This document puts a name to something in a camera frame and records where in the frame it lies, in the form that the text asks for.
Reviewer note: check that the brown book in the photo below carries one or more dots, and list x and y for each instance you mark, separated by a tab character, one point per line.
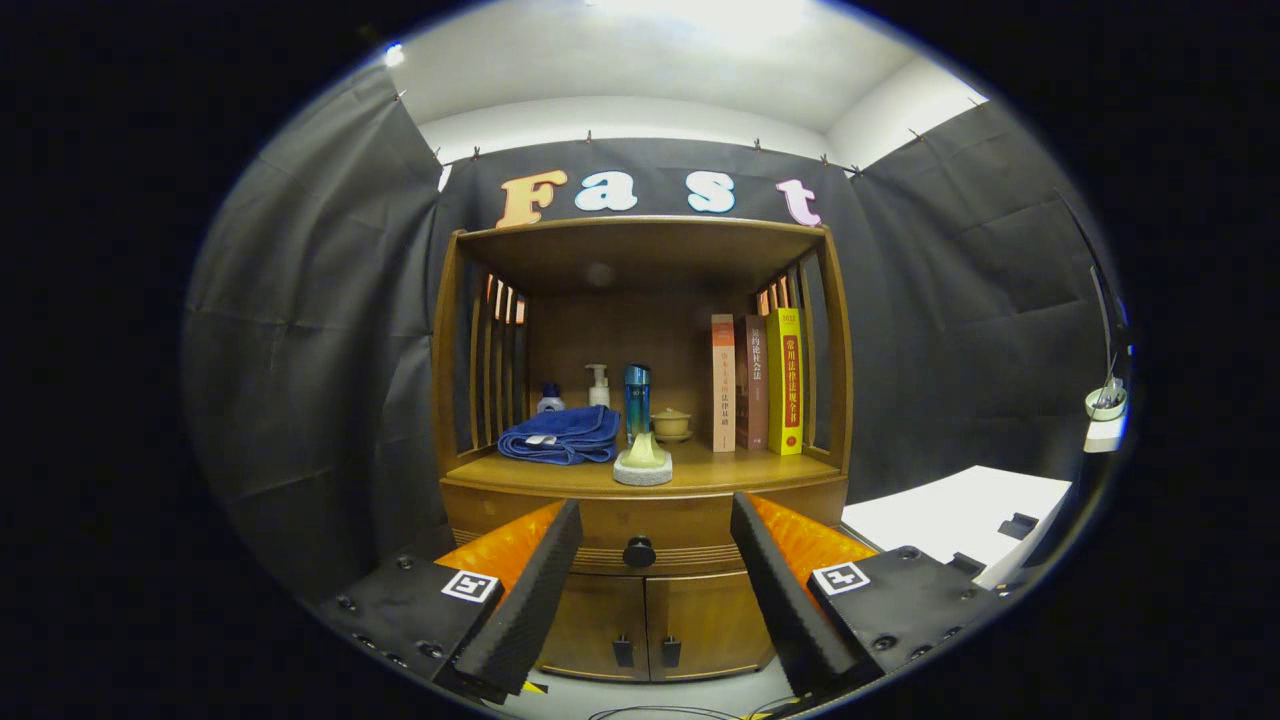
752	390

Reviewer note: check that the white table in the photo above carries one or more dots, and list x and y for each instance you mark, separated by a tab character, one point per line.
940	515

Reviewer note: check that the white round cup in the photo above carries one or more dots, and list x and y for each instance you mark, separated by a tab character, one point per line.
1105	405

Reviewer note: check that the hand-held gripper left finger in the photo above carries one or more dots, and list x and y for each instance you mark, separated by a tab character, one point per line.
530	600

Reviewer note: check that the blue folded towel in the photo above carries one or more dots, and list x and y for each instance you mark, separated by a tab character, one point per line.
560	433

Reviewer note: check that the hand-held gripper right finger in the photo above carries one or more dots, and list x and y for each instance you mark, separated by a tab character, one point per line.
785	610

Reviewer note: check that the wooden countertop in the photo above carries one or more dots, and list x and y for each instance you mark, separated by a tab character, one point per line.
730	468

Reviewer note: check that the wooden drawer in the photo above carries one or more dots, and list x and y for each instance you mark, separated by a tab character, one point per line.
660	520

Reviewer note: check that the black block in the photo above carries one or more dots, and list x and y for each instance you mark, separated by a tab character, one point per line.
1018	526
966	564

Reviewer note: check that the yellow and black tape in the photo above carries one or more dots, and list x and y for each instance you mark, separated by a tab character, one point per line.
533	688

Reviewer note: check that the beige book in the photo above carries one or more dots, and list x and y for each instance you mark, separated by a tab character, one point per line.
723	390

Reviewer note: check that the wooden cabinet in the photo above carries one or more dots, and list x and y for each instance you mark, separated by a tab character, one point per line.
640	255

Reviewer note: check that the tall blue glass bottle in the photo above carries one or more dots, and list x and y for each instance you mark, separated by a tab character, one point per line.
637	400

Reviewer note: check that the white box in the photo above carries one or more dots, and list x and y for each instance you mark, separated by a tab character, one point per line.
1103	435

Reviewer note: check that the yellow book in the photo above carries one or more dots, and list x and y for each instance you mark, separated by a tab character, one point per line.
785	390

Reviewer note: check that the black drawer knob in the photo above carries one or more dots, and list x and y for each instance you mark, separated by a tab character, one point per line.
639	553

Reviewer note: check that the wooden cabinet door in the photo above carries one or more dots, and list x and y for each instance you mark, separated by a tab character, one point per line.
590	620
710	620

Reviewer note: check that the white pump bottle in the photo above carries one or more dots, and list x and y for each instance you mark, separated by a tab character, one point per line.
599	393

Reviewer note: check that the yellow lidded teacup with saucer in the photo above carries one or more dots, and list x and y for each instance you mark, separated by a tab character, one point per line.
670	423

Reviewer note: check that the small blue-capped bottle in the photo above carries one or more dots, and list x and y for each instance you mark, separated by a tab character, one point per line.
551	403

